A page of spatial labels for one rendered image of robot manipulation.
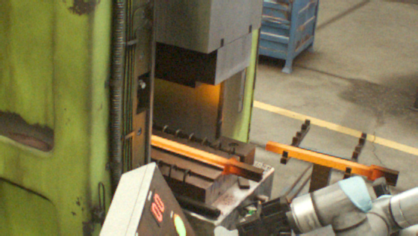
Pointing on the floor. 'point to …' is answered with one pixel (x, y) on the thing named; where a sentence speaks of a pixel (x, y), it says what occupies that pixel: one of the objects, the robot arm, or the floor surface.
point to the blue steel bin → (288, 29)
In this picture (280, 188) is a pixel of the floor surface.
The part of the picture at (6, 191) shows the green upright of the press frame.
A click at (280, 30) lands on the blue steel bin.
